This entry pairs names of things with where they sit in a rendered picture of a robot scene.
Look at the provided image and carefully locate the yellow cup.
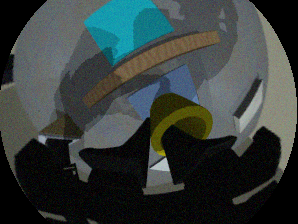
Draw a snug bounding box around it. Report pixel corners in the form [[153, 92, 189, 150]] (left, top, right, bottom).
[[149, 92, 213, 156]]

